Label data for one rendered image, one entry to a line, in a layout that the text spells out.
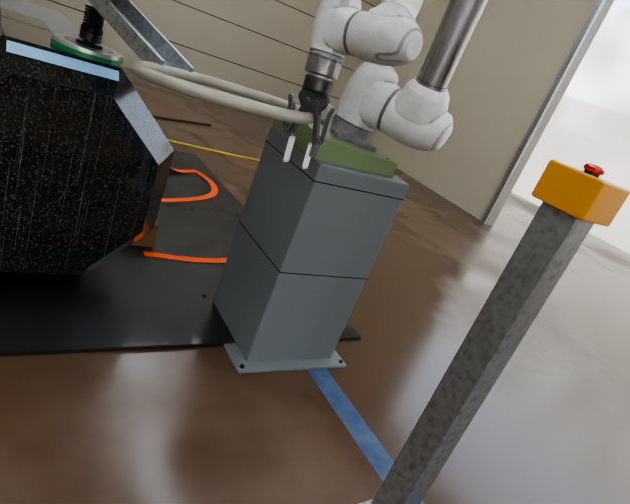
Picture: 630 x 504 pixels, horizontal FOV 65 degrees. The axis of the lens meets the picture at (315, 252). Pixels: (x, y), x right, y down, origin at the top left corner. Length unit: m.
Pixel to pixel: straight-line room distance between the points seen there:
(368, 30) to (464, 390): 0.84
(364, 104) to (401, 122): 0.14
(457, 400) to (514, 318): 0.24
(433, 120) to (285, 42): 6.50
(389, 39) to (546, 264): 0.58
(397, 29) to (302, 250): 0.81
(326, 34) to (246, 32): 6.53
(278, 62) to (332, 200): 6.51
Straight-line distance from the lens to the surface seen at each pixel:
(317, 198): 1.61
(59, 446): 1.50
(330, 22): 1.29
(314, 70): 1.30
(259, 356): 1.90
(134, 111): 1.83
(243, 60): 7.85
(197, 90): 1.18
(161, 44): 1.71
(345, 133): 1.74
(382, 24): 1.21
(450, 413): 1.24
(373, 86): 1.73
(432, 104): 1.66
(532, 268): 1.10
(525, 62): 6.47
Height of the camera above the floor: 1.11
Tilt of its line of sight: 21 degrees down
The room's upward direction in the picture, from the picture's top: 22 degrees clockwise
